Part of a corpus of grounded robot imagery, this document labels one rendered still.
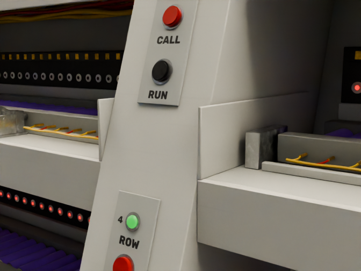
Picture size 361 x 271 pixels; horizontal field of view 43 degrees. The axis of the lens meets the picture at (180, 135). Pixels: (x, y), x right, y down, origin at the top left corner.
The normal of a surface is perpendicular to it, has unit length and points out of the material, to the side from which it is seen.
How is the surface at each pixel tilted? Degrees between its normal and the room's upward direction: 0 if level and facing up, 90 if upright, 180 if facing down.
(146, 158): 90
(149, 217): 90
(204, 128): 90
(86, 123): 108
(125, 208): 90
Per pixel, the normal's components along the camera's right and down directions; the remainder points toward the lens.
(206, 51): -0.57, -0.18
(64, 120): -0.60, 0.13
